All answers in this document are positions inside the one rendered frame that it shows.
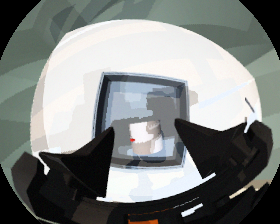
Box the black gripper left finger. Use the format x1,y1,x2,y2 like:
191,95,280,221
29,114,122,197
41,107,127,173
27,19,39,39
38,127,115,197

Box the dark grey rectangular panel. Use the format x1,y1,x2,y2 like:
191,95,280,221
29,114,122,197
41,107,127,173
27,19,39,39
230,179,272,198

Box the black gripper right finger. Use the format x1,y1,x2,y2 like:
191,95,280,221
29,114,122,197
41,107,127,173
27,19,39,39
175,119,248,180

